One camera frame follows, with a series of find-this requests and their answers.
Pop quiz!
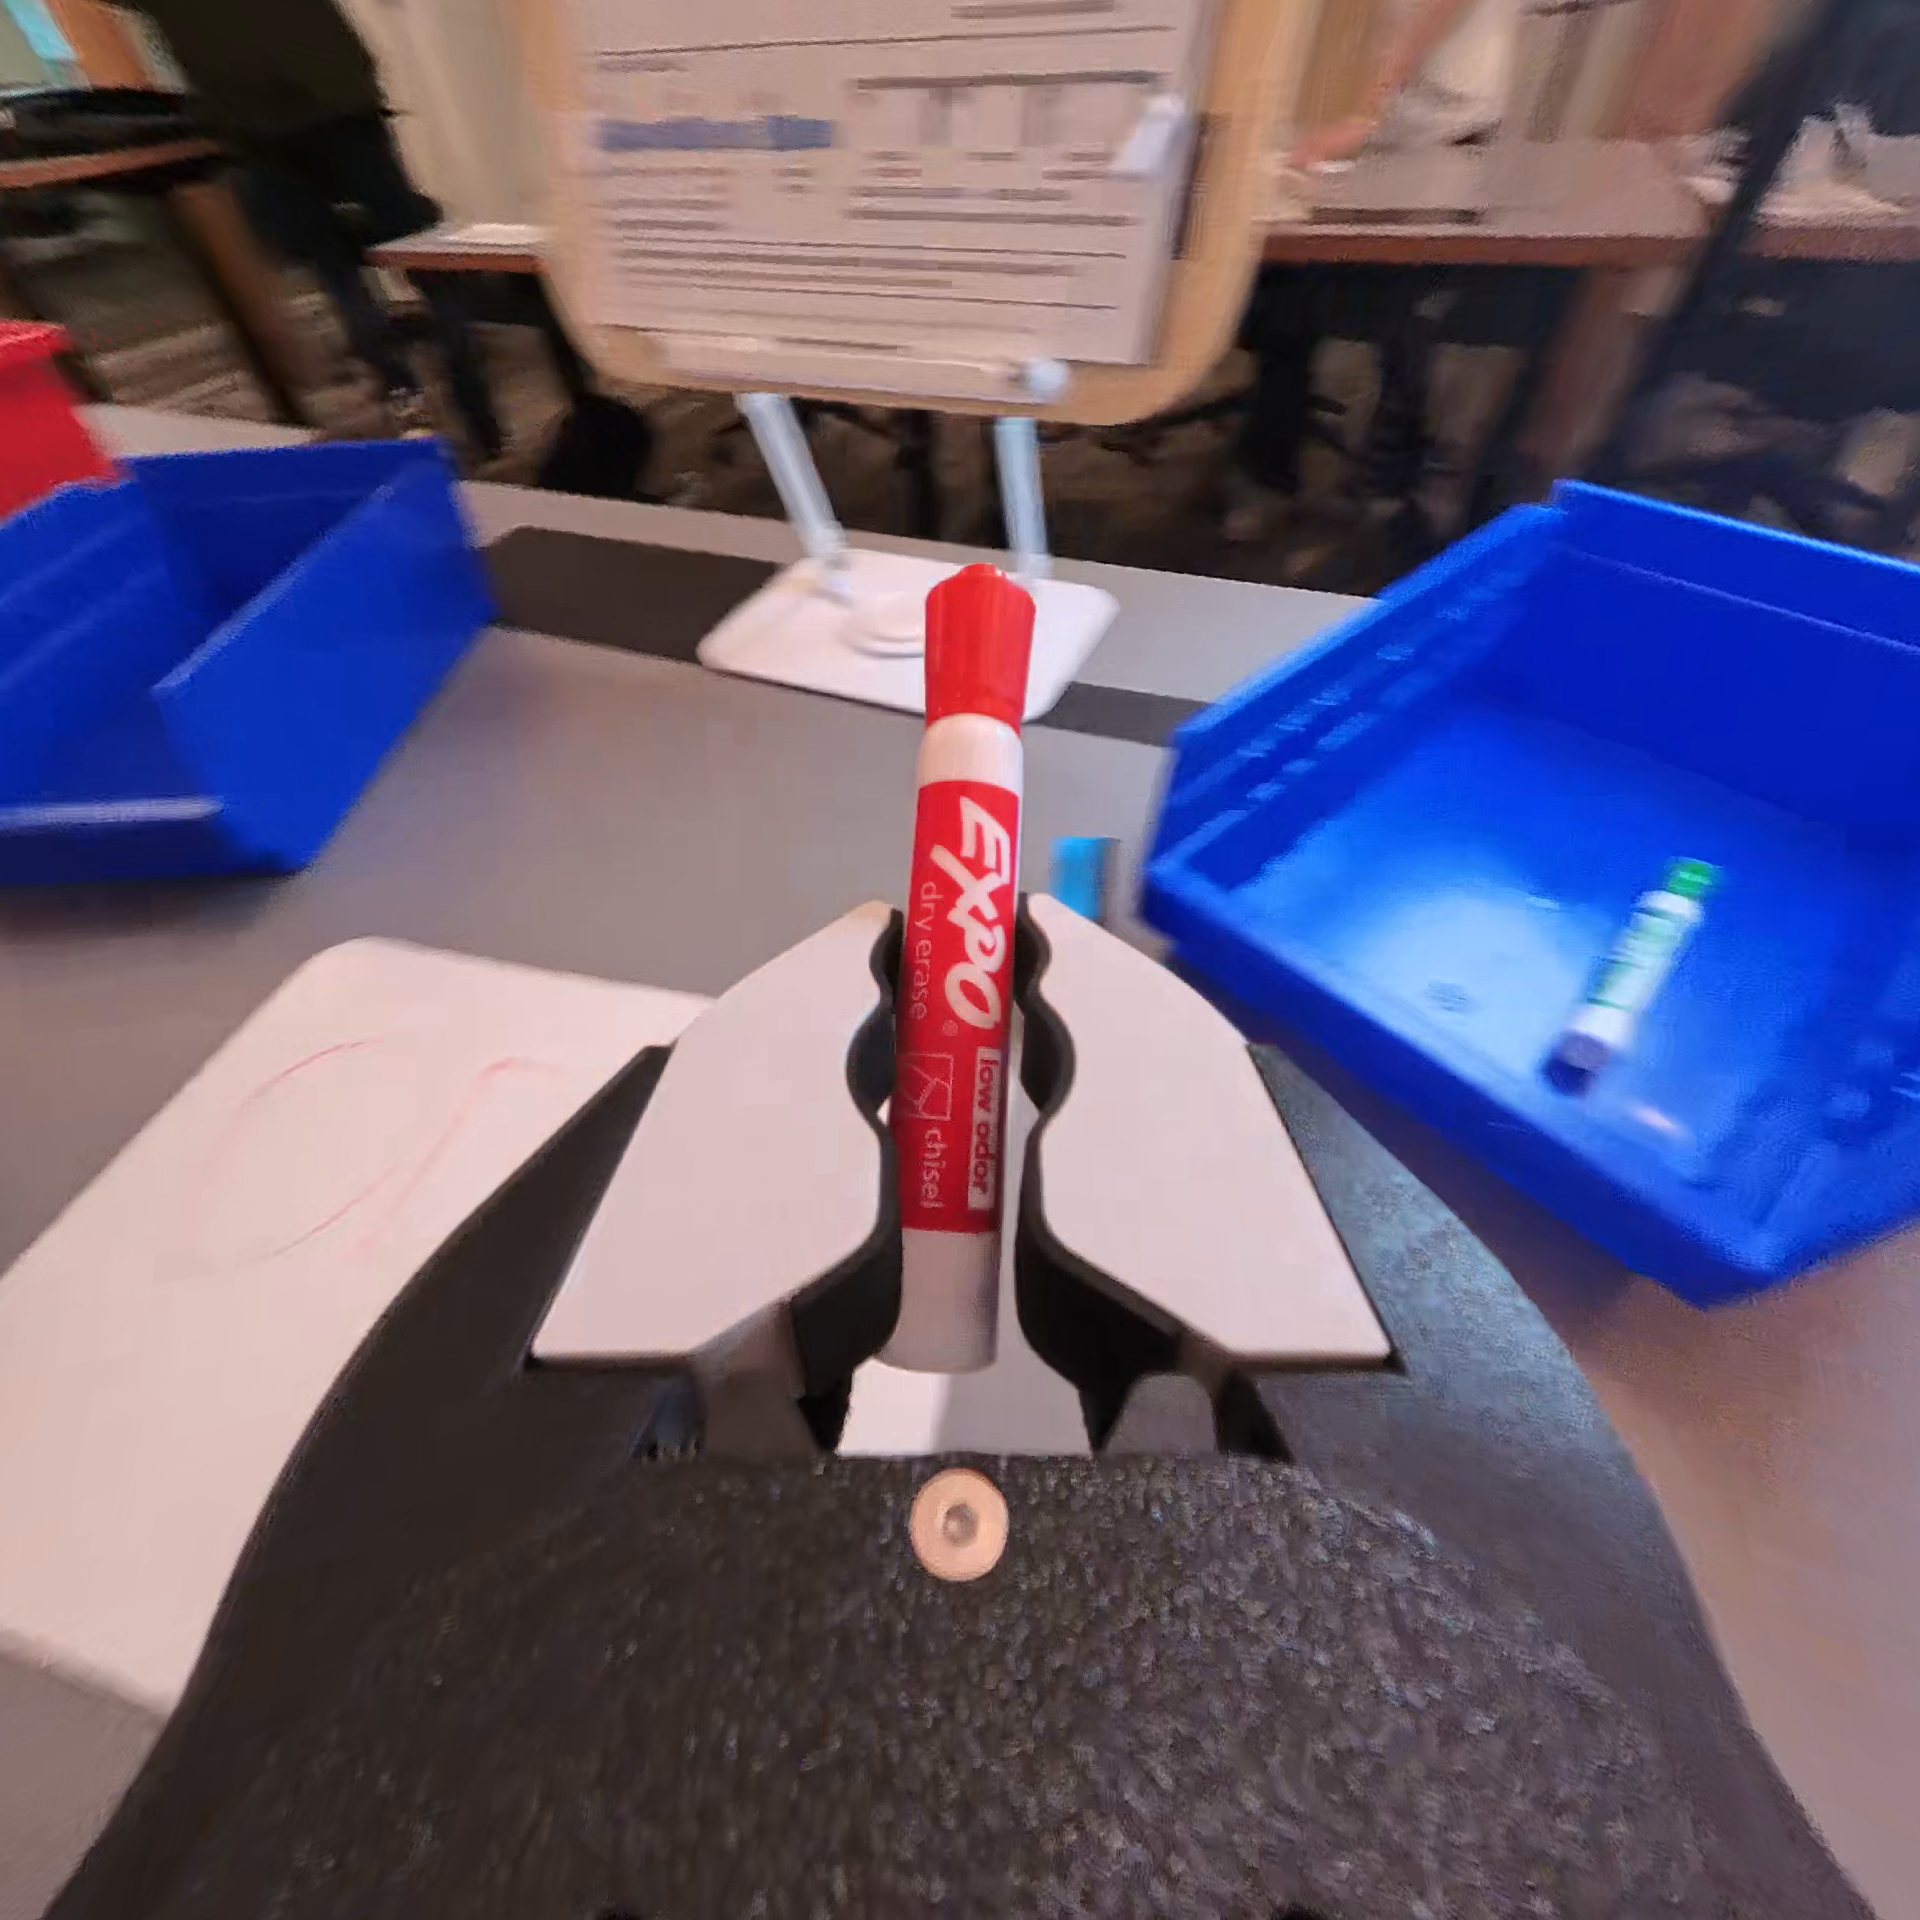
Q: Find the printed instruction sheet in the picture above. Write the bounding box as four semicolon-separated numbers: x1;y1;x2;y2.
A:
555;0;1222;372

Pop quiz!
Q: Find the white whiteboard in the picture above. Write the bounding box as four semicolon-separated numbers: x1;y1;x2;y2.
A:
0;936;724;1725

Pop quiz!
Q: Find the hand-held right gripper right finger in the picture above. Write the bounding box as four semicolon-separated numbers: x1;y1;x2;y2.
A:
1015;894;1395;1378

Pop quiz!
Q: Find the red plastic bin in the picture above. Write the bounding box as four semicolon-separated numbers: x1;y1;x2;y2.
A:
0;321;124;519

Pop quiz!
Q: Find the wooden desk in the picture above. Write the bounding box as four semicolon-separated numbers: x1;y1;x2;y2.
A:
1247;135;1920;286

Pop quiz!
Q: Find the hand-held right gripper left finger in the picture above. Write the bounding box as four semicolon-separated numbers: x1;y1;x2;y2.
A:
532;901;902;1374

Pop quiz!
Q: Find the green dry-erase marker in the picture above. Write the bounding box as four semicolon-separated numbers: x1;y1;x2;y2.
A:
1542;858;1724;1095

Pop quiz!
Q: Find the blue plastic bin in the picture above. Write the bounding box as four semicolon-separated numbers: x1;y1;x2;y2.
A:
1138;478;1920;1312
0;441;500;891

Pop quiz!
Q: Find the red dry-erase marker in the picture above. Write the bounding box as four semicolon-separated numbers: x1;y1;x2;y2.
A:
871;708;1035;1378

